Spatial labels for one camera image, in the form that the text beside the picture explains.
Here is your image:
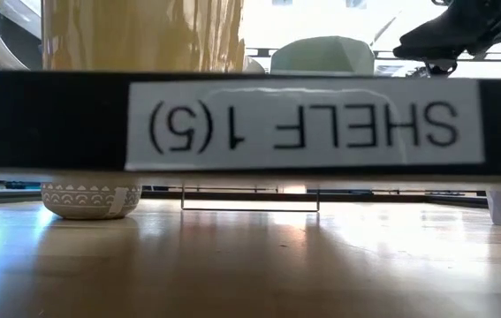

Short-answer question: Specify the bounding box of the white patterned bowl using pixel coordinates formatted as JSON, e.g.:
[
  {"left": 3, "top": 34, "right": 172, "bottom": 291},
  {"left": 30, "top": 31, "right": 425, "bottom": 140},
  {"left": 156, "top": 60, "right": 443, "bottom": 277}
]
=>
[{"left": 40, "top": 182, "right": 144, "bottom": 221}]

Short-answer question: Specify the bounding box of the white paper shelf label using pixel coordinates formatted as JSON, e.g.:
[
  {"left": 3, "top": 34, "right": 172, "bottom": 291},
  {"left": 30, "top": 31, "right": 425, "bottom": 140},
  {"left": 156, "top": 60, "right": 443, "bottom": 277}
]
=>
[{"left": 124, "top": 79, "right": 486, "bottom": 172}]

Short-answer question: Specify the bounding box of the wooden shelf black metal frame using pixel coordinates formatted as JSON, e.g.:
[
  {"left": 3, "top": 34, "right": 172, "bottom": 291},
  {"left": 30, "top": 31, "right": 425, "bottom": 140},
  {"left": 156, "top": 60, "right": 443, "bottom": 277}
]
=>
[{"left": 0, "top": 70, "right": 501, "bottom": 213}]

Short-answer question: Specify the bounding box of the yellow mug white interior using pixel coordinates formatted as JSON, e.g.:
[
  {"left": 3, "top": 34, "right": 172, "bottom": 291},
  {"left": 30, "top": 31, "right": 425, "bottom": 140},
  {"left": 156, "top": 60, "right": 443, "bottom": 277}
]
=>
[{"left": 0, "top": 0, "right": 246, "bottom": 73}]

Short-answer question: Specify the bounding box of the teal green mug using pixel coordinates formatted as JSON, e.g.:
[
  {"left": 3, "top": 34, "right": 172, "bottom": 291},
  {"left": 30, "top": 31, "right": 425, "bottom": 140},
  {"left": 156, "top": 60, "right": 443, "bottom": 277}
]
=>
[{"left": 269, "top": 34, "right": 376, "bottom": 77}]

